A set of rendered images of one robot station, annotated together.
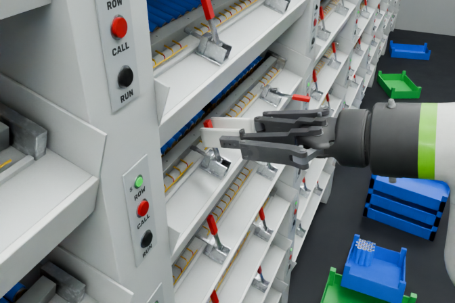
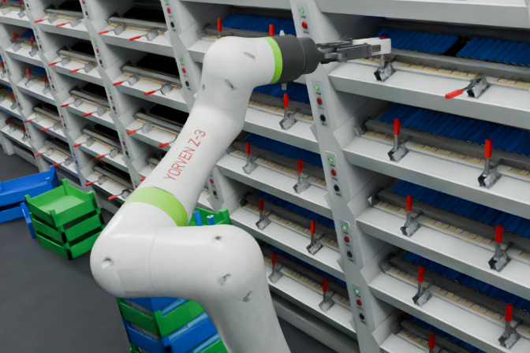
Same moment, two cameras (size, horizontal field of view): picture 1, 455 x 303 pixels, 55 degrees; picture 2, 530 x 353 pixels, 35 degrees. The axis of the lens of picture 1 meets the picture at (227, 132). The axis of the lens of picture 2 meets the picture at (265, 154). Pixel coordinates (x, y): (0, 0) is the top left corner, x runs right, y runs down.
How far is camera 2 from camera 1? 207 cm
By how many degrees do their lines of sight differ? 107
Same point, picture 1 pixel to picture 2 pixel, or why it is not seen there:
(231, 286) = (440, 238)
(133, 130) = not seen: outside the picture
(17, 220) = not seen: outside the picture
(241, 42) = not seen: outside the picture
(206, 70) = not seen: outside the picture
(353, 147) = not seen: hidden behind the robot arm
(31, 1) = not seen: outside the picture
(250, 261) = (466, 252)
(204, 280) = (379, 153)
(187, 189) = (369, 69)
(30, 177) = not seen: outside the picture
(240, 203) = (448, 165)
